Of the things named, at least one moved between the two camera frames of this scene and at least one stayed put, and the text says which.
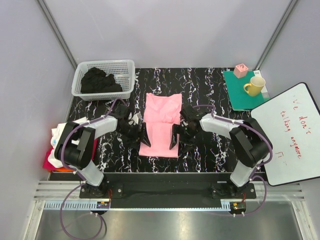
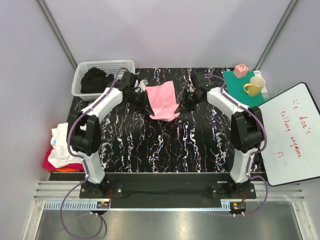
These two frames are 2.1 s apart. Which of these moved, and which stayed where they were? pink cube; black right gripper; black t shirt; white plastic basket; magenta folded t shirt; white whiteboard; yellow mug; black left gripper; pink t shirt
Moved: black left gripper; pink t shirt; black right gripper
Stayed: black t shirt; white plastic basket; magenta folded t shirt; pink cube; white whiteboard; yellow mug
